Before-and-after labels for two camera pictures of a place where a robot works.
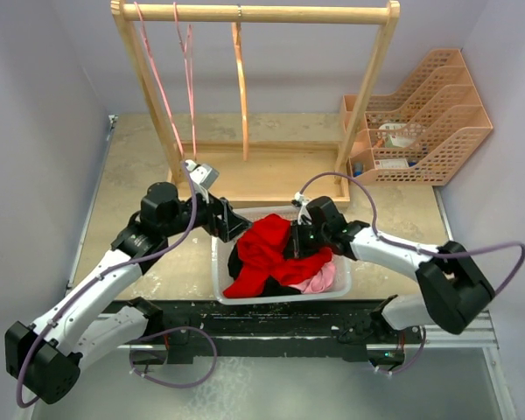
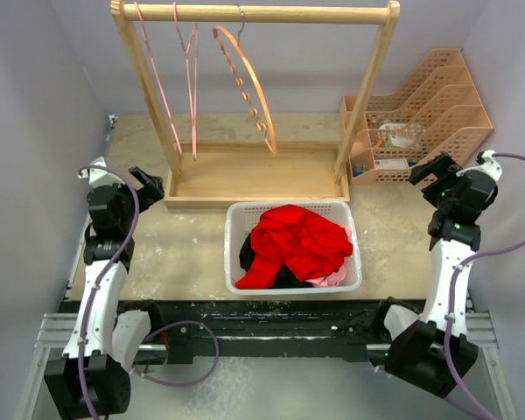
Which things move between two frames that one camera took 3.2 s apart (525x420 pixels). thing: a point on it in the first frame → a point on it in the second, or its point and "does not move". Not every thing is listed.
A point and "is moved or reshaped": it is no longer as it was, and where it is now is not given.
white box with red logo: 391,164 does not move
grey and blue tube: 358,168 does not move
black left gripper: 229,223 → 151,190
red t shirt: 259,255 is moved or reshaped
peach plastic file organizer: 425,133 does not move
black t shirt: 271,287 → 285,278
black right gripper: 295,248 → 444,168
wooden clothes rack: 264,174 does not move
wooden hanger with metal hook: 239,48 → 273,149
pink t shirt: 319,283 → 338,276
